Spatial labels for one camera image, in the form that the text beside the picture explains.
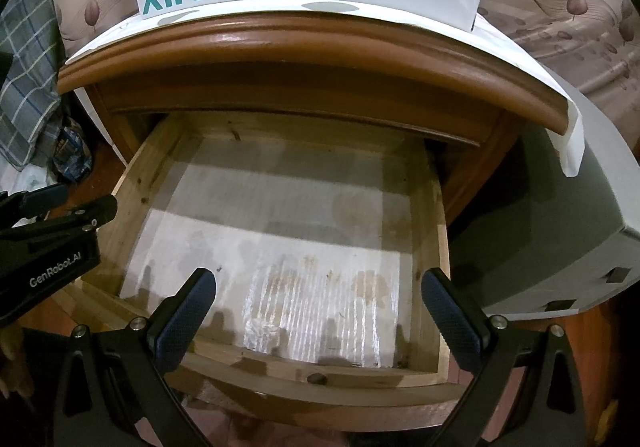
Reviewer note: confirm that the white drawer liner paper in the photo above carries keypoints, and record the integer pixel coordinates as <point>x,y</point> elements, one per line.
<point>300,237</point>

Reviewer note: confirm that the grey plaid cloth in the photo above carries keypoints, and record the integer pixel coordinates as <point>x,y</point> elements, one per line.
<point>25,77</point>

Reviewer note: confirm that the white patterned cloth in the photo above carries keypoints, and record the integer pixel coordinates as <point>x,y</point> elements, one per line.
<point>30,177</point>

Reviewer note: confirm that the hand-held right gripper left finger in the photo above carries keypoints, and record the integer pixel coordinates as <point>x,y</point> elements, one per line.
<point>185,322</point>

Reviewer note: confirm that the wooden drawer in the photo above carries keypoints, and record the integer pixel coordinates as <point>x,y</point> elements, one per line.
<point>250,369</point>

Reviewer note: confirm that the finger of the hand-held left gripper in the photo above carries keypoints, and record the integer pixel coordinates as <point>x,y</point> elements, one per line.
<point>47,197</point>
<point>75,219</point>

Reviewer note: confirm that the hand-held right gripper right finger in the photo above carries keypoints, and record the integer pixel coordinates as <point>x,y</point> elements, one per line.
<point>450,322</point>

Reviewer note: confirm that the grey-green box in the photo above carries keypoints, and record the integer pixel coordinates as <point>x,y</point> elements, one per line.
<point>550,227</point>

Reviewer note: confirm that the person's left hand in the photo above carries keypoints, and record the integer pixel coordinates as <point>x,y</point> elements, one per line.
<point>10,352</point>

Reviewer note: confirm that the brown wooden nightstand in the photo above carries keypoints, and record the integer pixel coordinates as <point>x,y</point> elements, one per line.
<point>300,42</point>

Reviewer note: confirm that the blue crumpled packet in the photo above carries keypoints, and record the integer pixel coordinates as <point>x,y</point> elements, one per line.
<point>70,157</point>

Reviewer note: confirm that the yellow object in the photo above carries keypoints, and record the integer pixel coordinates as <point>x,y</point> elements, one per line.
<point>611,414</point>

